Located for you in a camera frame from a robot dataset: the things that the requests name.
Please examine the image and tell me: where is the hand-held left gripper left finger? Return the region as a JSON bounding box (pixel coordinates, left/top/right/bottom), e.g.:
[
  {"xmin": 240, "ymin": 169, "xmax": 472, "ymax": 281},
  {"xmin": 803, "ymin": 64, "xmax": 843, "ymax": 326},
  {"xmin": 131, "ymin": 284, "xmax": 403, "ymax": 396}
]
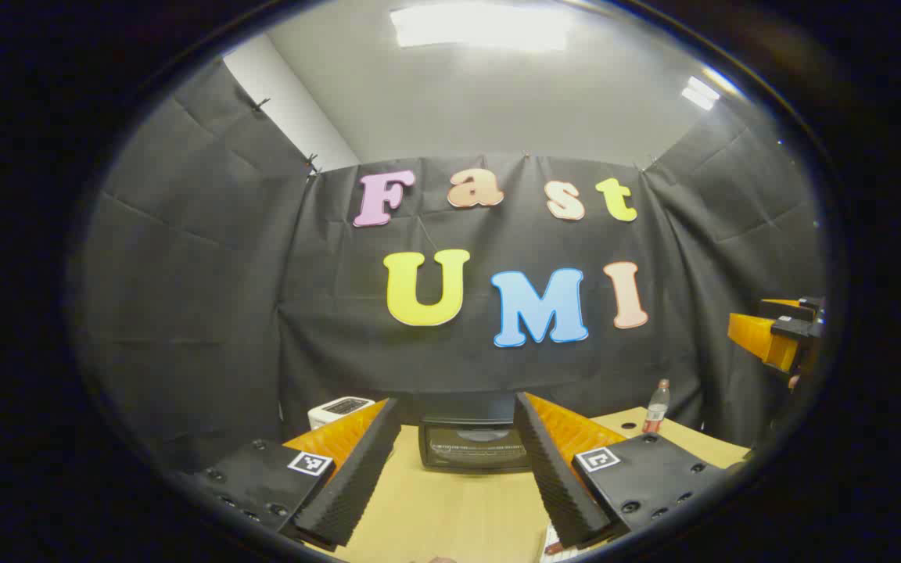
[{"xmin": 185, "ymin": 397, "xmax": 403, "ymax": 550}]

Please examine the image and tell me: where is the white toaster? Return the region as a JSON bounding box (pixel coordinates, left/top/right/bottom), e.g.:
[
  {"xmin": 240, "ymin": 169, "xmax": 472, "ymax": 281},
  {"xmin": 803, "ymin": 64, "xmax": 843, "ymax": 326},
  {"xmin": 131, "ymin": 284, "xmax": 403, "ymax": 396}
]
[{"xmin": 307, "ymin": 396, "xmax": 376, "ymax": 431}]

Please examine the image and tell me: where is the small ceiling light panel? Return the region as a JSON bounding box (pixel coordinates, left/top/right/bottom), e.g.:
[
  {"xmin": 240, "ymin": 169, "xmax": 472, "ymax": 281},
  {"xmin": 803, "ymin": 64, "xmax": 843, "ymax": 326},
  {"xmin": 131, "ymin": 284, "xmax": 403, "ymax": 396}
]
[{"xmin": 681, "ymin": 76, "xmax": 721, "ymax": 110}]

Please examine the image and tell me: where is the large ceiling light panel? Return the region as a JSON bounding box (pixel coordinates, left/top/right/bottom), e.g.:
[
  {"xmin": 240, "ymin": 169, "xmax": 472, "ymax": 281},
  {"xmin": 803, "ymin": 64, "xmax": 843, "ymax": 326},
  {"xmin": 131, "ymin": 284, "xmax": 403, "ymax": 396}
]
[{"xmin": 389, "ymin": 2, "xmax": 573, "ymax": 52}]

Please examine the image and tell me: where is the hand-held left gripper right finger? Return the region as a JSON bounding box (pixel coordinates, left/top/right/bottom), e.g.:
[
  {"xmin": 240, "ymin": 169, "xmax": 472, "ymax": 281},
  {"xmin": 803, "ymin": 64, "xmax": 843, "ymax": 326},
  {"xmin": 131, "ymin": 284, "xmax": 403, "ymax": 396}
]
[{"xmin": 515, "ymin": 393, "xmax": 733, "ymax": 548}]

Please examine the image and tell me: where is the black electric oven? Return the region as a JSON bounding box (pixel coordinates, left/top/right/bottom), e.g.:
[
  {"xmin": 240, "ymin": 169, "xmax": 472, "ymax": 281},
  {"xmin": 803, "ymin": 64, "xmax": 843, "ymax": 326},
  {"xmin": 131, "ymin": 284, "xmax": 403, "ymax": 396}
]
[{"xmin": 418, "ymin": 395, "xmax": 533, "ymax": 474}]

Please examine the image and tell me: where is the clear red-label water bottle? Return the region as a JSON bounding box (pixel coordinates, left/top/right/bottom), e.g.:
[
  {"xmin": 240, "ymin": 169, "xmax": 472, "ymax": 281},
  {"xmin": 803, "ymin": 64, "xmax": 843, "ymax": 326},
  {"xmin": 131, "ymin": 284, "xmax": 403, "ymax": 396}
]
[{"xmin": 642, "ymin": 379, "xmax": 671, "ymax": 435}]

